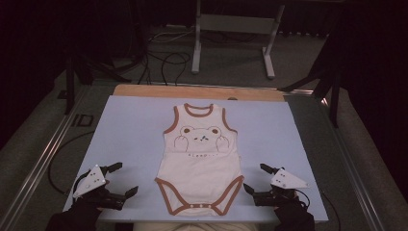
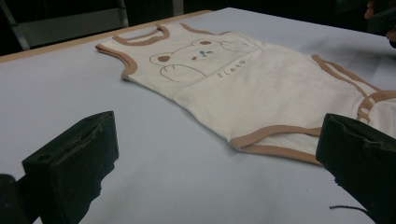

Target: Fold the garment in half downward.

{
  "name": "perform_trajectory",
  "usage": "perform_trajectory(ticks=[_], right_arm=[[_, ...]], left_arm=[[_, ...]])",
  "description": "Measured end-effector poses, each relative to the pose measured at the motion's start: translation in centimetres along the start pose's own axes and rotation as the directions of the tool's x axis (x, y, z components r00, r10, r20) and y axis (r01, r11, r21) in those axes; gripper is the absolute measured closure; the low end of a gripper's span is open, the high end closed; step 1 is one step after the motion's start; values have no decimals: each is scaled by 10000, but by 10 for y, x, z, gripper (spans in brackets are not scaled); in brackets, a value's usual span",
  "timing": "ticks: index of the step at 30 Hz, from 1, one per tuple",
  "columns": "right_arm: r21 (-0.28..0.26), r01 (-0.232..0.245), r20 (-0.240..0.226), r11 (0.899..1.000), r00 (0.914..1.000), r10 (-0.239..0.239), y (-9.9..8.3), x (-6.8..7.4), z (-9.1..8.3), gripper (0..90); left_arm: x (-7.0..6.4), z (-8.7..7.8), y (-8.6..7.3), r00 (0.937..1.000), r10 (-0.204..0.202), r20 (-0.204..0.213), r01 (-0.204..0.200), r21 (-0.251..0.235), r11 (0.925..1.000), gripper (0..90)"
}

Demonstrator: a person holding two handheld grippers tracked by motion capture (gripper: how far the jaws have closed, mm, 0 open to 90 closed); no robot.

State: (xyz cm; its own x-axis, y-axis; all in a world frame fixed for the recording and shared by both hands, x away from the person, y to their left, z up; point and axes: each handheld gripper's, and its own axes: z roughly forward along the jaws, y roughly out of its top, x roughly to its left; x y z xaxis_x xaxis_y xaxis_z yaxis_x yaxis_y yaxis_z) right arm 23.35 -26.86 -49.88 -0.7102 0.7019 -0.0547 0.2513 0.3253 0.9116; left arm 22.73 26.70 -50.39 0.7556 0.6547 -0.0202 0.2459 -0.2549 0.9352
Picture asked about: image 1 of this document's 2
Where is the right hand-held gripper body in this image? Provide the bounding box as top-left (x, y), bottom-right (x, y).
top-left (252, 167), bottom-right (310, 208)

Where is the hand-held gripper cable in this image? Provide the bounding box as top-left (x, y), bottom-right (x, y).
top-left (72, 168), bottom-right (93, 194)
top-left (293, 188), bottom-right (342, 231)

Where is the black tripod stand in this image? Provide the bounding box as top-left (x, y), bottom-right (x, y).
top-left (278, 30), bottom-right (344, 128)
top-left (63, 52), bottom-right (133, 116)

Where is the white baby bodysuit brown trim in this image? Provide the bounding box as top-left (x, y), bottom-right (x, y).
top-left (154, 102), bottom-right (245, 217)

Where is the left hand-held gripper cable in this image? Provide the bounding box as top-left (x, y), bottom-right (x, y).
top-left (72, 168), bottom-right (93, 194)

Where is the white metal stand frame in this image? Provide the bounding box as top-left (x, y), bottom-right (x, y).
top-left (191, 0), bottom-right (286, 80)

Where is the white floor cable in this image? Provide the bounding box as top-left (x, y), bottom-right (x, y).
top-left (147, 29), bottom-right (195, 44)

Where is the person's right hand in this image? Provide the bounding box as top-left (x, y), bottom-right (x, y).
top-left (273, 203), bottom-right (306, 226)

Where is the long black floor cable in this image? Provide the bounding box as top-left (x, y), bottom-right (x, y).
top-left (47, 130), bottom-right (96, 196)

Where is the black looped floor cable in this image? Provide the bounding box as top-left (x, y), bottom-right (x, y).
top-left (159, 51), bottom-right (192, 87)

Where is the right hand-held gripper cable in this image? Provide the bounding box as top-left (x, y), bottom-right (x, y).
top-left (293, 188), bottom-right (342, 231)

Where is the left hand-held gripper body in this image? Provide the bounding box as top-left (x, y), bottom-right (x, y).
top-left (72, 164), bottom-right (128, 212)

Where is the light blue mat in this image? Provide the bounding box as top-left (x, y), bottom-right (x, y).
top-left (63, 94), bottom-right (330, 223)

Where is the person's left hand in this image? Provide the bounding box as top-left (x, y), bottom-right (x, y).
top-left (71, 198), bottom-right (103, 223)

